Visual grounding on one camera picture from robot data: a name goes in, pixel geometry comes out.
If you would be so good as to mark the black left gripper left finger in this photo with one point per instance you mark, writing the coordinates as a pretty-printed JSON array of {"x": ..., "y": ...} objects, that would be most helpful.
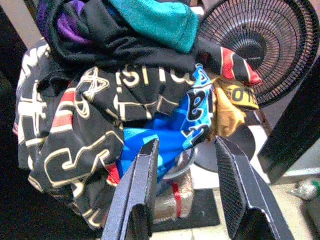
[{"x": 135, "y": 200}]

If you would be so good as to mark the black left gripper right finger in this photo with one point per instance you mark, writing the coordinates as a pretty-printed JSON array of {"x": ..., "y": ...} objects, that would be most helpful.
[{"x": 242, "y": 200}]

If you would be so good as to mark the teal garment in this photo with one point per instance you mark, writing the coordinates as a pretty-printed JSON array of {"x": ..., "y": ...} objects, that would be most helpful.
[{"x": 155, "y": 22}]

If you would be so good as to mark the purple garment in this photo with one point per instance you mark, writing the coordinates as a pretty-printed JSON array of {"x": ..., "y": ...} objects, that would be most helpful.
[{"x": 67, "y": 27}]

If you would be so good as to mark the grey laundry basket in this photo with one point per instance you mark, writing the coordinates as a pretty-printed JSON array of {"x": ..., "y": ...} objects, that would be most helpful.
[{"x": 186, "y": 165}]

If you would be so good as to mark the silver ball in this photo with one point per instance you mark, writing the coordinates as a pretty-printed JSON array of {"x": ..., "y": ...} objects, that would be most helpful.
[{"x": 307, "y": 190}]

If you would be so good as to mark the blue printed garment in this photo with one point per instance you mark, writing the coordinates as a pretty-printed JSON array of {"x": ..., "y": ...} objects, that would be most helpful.
[{"x": 162, "y": 140}]

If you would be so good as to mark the black garment with cream print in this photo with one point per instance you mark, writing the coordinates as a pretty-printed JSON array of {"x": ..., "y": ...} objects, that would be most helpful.
[{"x": 75, "y": 155}]

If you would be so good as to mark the mustard yellow garment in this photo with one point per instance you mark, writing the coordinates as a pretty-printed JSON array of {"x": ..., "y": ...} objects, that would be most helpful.
[{"x": 225, "y": 117}]

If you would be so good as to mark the dark cabinet panel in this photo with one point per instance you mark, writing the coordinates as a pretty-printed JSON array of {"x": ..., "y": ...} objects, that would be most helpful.
[{"x": 295, "y": 125}]

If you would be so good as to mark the black red striped garment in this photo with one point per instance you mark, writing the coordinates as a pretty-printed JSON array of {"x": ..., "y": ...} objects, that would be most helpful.
[{"x": 237, "y": 67}]

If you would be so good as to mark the plain black garment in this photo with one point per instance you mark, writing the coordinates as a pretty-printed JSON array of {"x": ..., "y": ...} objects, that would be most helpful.
[{"x": 120, "y": 47}]

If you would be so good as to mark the black pedestal fan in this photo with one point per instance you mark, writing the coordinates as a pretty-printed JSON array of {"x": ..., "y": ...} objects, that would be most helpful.
[{"x": 250, "y": 27}]

